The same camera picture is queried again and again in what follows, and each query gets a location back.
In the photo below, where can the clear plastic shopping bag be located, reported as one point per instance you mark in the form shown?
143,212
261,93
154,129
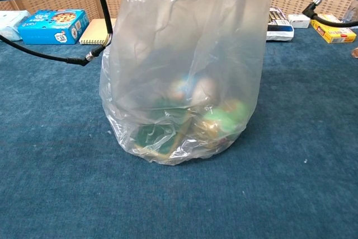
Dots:
181,54

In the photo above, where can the kraft spiral notebook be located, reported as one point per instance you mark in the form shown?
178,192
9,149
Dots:
95,32

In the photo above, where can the blue cookie box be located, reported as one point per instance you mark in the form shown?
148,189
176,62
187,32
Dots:
47,30

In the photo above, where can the light blue wet wipes pack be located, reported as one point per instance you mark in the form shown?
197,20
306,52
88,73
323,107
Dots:
11,23

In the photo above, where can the jar with colourful label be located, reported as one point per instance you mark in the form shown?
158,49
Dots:
193,88

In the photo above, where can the dark green box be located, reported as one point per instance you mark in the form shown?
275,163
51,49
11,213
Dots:
159,135

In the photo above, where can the black and white snack packet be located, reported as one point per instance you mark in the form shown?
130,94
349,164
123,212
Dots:
279,30

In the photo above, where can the light green snack packet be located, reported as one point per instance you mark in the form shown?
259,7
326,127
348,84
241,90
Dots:
226,118

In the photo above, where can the small white box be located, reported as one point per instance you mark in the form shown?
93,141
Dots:
299,21

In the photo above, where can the teal carpet table cover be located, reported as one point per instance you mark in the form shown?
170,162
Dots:
56,166

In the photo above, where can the yellow box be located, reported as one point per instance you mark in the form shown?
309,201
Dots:
332,34

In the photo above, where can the clear water bottle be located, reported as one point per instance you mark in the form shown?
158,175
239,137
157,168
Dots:
352,12

